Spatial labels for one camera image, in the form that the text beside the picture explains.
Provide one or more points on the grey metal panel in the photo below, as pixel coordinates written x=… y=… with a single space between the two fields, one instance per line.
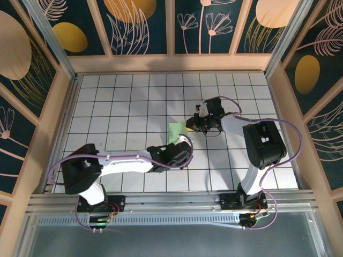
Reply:
x=171 y=241

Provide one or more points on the white gridded table mat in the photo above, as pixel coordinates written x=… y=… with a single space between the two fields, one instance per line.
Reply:
x=150 y=88

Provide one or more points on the green cloth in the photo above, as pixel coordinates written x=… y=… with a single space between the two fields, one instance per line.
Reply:
x=175 y=129

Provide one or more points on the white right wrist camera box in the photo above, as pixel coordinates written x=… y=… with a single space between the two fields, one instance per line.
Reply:
x=202 y=109

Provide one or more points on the small black controller board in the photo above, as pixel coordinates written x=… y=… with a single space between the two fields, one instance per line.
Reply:
x=99 y=220
x=250 y=220

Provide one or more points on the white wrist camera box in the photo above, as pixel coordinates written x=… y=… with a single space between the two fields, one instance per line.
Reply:
x=183 y=139
x=202 y=109

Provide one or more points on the long aluminium mounting rail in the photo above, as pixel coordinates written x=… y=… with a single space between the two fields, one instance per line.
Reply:
x=171 y=199

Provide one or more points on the aluminium corner post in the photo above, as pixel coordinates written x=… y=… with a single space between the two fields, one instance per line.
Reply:
x=286 y=40
x=51 y=40

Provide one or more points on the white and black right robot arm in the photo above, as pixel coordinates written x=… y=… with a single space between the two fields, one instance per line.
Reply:
x=235 y=124

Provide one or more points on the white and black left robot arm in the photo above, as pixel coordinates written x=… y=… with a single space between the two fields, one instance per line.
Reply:
x=126 y=166

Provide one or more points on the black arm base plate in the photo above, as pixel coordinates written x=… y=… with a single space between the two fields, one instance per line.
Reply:
x=226 y=200
x=119 y=200

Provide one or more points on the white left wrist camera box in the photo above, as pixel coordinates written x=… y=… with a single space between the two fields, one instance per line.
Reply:
x=183 y=139

